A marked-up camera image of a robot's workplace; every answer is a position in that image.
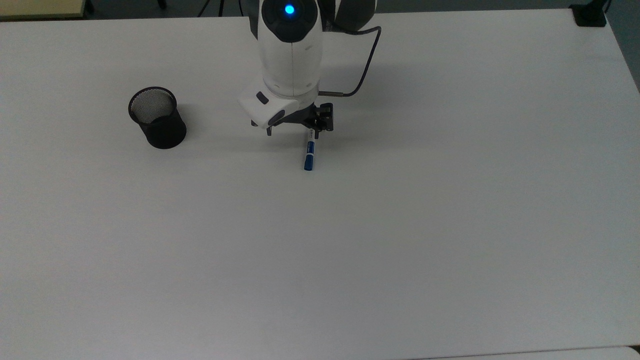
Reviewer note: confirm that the black two-finger gripper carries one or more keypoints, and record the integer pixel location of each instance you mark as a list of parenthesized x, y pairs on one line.
[(295, 116)]

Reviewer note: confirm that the white marker with blue cap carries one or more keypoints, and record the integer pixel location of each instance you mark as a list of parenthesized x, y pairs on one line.
[(309, 152)]

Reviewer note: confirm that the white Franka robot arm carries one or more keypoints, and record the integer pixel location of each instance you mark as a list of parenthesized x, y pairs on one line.
[(290, 55)]

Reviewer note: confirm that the black mesh pen cup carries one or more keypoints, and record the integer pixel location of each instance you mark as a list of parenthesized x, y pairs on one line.
[(162, 127)]

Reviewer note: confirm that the beige desk top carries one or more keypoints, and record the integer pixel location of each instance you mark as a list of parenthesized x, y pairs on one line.
[(40, 7)]

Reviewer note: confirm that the white adjoining table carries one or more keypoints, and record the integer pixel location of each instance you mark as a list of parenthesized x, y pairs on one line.
[(550, 355)]

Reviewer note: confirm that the black pole clamp mount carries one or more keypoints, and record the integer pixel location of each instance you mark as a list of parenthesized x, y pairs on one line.
[(589, 15)]

